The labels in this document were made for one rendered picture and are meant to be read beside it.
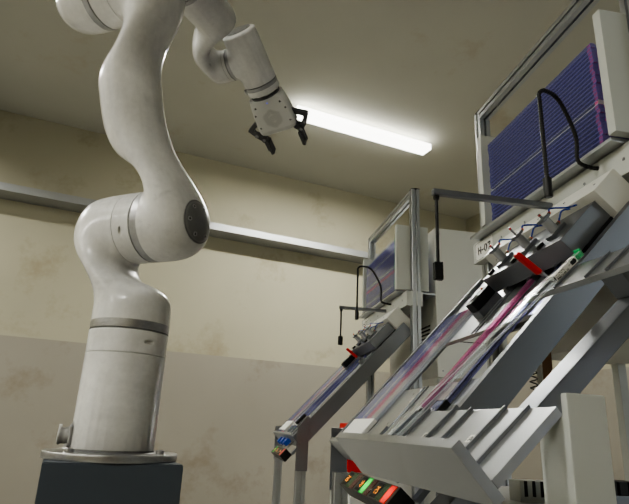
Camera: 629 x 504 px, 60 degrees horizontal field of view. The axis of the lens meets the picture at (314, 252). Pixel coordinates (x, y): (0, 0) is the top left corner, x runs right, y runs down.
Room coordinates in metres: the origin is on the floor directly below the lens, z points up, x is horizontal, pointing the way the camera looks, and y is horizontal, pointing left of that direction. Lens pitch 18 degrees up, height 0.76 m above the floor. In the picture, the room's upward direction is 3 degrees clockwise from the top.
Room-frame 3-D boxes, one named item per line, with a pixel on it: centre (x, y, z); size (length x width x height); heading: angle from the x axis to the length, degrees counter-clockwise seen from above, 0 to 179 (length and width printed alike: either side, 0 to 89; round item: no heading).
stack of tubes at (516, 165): (1.32, -0.65, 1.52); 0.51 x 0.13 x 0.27; 10
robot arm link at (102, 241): (0.87, 0.31, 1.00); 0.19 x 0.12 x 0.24; 67
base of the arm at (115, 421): (0.86, 0.29, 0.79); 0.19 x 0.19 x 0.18
